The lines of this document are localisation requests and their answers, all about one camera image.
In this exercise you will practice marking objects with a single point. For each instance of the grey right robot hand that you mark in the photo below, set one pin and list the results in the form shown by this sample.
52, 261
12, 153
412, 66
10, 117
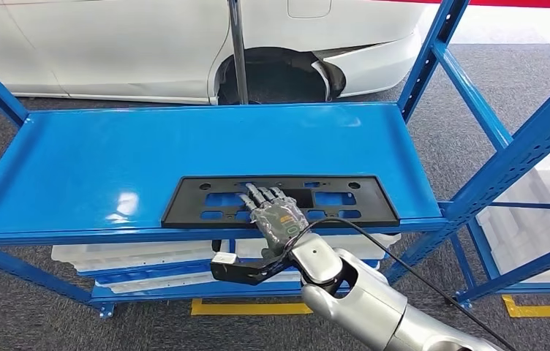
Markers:
277, 218

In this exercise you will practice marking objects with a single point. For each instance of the black plastic plate part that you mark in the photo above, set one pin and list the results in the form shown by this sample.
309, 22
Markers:
183, 213

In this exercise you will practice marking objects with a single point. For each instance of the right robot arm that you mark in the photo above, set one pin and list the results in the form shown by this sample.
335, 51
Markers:
367, 305

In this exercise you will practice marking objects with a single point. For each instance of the black curved plastic part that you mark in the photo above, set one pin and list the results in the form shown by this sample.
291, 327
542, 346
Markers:
216, 246

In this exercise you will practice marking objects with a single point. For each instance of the blue metal shelf rack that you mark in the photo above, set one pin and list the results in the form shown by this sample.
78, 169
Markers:
522, 269
110, 160

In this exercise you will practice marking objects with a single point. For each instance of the white plastic crate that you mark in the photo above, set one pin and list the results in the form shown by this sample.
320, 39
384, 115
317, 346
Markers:
362, 244
134, 254
522, 232
158, 283

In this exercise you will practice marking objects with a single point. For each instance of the blue plastic crate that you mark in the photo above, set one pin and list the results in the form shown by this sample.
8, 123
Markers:
149, 271

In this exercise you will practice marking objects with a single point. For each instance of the silver metal pole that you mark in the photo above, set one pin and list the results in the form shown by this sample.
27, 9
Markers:
238, 48

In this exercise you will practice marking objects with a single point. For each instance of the white car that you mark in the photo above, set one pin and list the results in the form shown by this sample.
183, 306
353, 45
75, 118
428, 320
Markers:
110, 48

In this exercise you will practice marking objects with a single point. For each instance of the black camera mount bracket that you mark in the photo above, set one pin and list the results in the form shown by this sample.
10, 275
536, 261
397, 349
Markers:
241, 273

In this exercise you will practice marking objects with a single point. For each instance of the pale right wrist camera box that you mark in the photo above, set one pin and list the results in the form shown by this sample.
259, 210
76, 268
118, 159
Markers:
224, 258

